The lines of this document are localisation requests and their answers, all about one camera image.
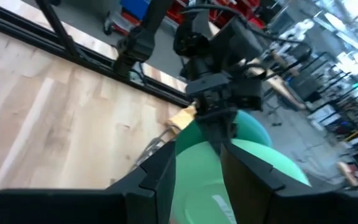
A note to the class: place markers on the red storage shelf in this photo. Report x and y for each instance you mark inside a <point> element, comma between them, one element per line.
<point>182,12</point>

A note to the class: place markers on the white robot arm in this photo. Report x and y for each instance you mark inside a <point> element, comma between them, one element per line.
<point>297,31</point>

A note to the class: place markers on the medium green plate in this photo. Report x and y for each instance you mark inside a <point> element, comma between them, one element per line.
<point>188,135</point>

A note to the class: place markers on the blue bin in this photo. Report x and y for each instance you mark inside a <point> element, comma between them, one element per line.
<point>135,7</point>

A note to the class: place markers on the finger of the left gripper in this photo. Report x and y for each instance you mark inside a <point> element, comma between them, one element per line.
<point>210,130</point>
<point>227,130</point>

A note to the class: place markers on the tan sponge block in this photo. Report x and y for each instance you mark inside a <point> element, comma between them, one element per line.
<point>183,118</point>

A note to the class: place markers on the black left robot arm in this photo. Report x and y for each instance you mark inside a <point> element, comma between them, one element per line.
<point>235,40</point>

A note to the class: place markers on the light green plate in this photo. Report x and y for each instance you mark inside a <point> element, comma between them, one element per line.
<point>197,180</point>

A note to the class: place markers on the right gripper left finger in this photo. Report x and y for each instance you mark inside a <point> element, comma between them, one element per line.
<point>73,208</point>

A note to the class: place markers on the black table frame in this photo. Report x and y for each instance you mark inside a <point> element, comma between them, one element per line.
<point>73,53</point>

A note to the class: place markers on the teal plate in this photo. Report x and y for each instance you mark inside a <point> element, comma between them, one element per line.
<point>253,127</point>

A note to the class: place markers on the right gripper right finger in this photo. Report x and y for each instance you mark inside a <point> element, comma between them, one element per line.
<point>291,208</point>

